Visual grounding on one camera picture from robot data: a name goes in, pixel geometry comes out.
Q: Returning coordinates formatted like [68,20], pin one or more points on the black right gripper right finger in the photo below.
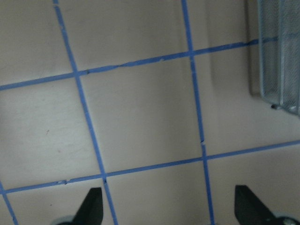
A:
[249,209]

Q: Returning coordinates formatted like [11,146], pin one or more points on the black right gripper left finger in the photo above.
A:
[91,211]

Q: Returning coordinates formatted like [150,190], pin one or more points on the metal mesh shelf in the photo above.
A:
[279,53]

